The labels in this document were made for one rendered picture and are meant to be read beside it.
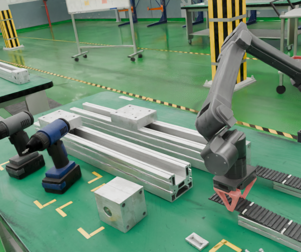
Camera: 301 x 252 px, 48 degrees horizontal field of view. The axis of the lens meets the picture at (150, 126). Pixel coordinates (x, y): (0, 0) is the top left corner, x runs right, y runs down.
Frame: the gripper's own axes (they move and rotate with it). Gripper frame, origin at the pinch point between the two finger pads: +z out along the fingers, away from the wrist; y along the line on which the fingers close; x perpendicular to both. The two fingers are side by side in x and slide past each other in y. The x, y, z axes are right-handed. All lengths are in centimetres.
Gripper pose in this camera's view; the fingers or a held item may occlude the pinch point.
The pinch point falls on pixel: (236, 202)
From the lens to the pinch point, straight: 91.9
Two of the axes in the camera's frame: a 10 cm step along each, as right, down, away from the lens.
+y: -7.0, 3.8, -6.0
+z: 1.4, 9.0, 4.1
